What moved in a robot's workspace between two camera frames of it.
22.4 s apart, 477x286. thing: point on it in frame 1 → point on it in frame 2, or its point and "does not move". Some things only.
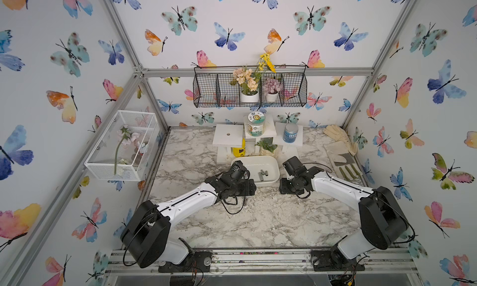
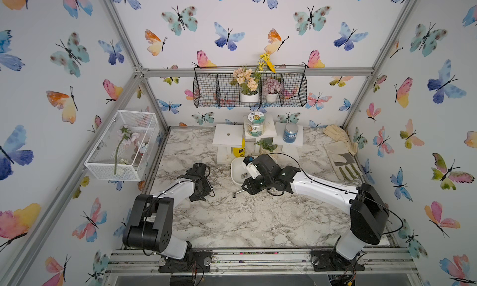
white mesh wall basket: x=125 y=146 does not move
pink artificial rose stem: x=127 y=137 does not move
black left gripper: x=248 y=188 → x=207 y=189
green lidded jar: x=256 y=124 does not move
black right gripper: x=282 y=188 → x=248 y=183
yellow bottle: x=240 y=152 does not move
